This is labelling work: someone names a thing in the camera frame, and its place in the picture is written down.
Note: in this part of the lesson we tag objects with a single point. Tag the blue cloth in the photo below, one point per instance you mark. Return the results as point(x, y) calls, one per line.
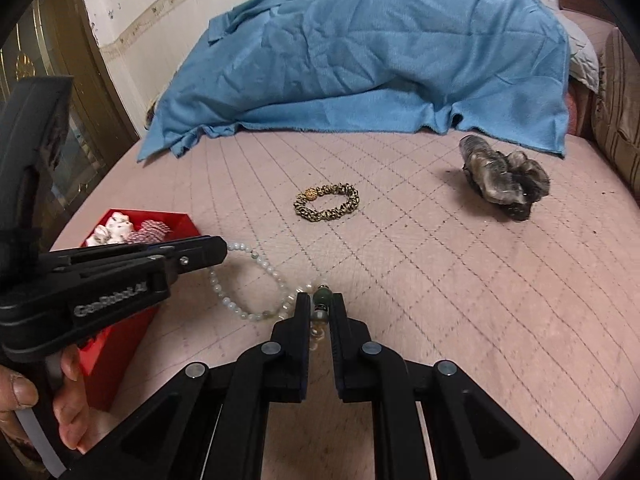
point(375, 50)

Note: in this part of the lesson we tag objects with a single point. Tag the grey quilted pillow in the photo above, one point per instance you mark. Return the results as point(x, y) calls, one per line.
point(582, 60)

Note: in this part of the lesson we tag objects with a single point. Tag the pink upholstered cushion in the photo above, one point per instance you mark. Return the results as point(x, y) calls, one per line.
point(580, 110)

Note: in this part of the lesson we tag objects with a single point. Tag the red box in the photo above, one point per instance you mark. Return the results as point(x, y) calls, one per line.
point(120, 350)

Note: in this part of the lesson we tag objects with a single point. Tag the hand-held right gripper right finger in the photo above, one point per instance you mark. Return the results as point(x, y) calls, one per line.
point(340, 325)

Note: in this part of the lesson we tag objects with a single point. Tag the striped floral cushion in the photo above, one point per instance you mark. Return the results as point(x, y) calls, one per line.
point(620, 110)

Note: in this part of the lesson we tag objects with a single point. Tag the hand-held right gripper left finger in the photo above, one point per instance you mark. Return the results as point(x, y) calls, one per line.
point(302, 320)

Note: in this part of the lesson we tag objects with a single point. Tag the red checked scrunchie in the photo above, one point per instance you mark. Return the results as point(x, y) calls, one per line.
point(152, 231)

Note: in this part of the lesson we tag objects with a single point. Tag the cream printed scrunchie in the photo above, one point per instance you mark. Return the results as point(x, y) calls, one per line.
point(117, 225)

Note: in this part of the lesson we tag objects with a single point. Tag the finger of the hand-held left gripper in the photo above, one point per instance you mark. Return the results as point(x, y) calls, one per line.
point(200, 251)

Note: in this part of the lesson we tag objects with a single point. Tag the person's left hand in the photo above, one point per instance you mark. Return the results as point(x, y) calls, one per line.
point(20, 392)

